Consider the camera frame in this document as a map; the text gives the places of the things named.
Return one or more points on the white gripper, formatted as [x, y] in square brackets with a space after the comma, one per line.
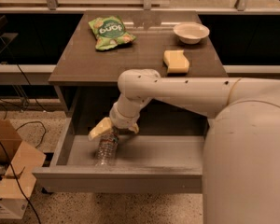
[122, 120]

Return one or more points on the clear plastic water bottle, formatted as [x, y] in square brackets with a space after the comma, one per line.
[106, 152]

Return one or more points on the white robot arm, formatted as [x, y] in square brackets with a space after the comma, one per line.
[241, 154]

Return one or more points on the open grey top drawer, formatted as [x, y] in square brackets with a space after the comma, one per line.
[164, 157]

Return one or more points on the yellow sponge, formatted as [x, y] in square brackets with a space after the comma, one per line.
[176, 61]

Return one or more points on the green chip bag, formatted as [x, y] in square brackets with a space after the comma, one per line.
[110, 32]

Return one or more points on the white bowl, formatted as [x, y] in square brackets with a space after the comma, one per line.
[191, 32]

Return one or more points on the cardboard box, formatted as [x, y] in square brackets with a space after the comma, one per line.
[17, 181]

